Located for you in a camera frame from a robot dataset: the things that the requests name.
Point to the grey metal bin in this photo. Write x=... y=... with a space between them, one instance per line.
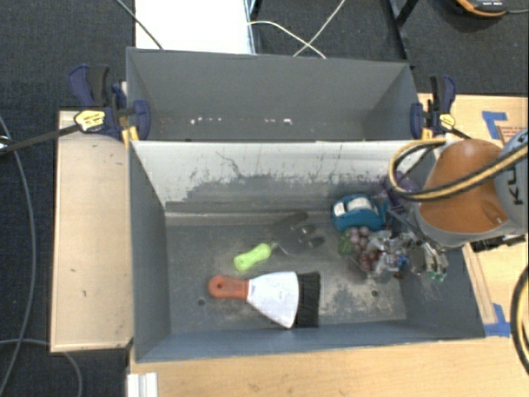
x=256 y=180

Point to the pale wood flat board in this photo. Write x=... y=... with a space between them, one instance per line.
x=91 y=238

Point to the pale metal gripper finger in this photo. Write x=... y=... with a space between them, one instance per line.
x=388 y=244
x=387 y=265

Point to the blue tape dispenser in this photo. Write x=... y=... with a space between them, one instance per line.
x=357 y=217

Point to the purple rounded object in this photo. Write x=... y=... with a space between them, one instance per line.
x=407 y=184

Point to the red toy grape bunch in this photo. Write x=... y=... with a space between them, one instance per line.
x=361 y=246

